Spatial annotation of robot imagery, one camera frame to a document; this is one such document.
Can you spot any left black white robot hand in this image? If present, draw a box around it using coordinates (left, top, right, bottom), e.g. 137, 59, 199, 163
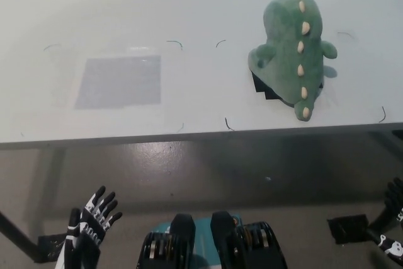
55, 186, 123, 269

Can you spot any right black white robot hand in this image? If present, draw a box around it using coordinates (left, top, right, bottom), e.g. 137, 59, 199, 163
366, 177, 403, 265

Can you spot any green plush dinosaur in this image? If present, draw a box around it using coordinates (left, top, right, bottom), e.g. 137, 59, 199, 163
247, 0, 338, 122

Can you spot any black table leg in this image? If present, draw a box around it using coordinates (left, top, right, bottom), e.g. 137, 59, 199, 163
366, 201, 392, 236
0, 210, 40, 262

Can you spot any black teal robot body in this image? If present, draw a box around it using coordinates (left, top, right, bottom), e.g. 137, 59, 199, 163
135, 211, 288, 269

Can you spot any grey tape square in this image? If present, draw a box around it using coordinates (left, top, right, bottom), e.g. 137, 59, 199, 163
74, 55, 162, 110

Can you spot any black tape patch on table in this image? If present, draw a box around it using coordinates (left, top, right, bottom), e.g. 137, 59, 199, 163
251, 69, 325, 105

